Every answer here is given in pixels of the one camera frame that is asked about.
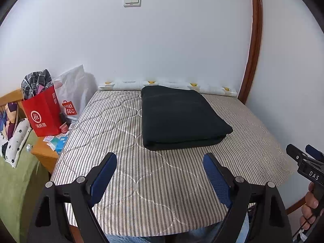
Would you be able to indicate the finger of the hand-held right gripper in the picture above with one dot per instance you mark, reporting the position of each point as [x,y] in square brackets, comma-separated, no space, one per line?
[315,153]
[296,153]

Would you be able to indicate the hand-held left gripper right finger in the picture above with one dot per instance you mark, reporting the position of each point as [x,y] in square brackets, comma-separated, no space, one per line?
[217,179]

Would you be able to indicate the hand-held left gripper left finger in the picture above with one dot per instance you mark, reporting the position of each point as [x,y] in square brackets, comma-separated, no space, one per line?
[103,174]

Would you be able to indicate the black sweatshirt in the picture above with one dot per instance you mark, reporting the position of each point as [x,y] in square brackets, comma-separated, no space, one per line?
[179,116]

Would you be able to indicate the person's right hand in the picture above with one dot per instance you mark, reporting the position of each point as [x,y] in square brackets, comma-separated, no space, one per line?
[310,212]

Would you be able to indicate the striped quilted mat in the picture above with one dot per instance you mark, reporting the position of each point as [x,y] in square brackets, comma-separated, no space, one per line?
[114,121]

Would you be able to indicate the pale blue packet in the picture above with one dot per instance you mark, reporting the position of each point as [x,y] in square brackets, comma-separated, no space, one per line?
[54,143]

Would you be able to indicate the pink small bottle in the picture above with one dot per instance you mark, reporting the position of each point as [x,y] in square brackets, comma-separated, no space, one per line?
[64,128]

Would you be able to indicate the wooden nightstand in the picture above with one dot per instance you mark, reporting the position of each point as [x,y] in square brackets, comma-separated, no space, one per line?
[45,154]

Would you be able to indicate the white red-print packet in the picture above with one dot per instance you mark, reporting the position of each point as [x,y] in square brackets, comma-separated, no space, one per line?
[48,138]

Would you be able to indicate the person's blue jeans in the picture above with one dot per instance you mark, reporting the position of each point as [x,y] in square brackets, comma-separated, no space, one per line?
[126,238]

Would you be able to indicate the clear plastic wrapper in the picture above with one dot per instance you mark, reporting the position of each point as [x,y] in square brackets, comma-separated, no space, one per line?
[29,147]

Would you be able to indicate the red paper bag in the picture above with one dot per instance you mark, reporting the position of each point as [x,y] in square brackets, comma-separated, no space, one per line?
[43,116]

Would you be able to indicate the white plastic bag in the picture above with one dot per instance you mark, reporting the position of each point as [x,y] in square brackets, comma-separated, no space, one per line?
[76,88]

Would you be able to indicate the flower print pillow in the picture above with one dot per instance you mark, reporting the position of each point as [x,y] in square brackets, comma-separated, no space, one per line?
[17,141]

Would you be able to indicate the pink cloth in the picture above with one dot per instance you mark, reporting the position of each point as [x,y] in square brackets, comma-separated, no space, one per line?
[39,91]

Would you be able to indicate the diamond pattern cloth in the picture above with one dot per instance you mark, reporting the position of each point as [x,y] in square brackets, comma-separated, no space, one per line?
[11,116]

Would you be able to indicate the grey plaid cloth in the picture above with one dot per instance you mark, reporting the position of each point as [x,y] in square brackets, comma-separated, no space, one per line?
[34,81]

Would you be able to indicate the wooden headboard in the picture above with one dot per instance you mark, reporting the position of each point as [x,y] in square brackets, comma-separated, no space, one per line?
[12,97]

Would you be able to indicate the wooden door frame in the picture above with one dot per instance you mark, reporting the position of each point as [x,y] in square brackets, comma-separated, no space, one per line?
[254,43]

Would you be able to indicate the white wall switch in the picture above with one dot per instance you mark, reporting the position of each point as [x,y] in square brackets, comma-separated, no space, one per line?
[132,0]

